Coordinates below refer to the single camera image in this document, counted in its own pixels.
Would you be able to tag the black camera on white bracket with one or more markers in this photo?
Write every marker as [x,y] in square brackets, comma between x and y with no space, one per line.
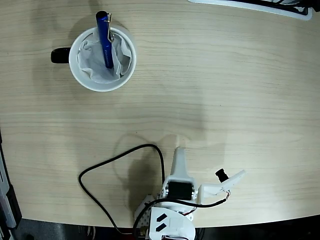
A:
[221,175]

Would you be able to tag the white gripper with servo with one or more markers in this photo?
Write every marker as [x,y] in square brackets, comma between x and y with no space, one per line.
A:
[179,190]

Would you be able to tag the crumpled white tissue paper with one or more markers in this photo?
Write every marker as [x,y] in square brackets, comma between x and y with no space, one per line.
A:
[92,62]

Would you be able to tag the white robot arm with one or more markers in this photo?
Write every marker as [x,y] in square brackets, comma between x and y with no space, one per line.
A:
[172,225]

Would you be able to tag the white perforated block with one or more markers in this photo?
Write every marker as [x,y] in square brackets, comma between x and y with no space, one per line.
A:
[146,218]

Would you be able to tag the blue pen with gold clip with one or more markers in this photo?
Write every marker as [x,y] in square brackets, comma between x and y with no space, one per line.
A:
[103,37]

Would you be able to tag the black device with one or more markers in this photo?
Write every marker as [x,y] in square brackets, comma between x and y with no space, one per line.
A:
[315,4]

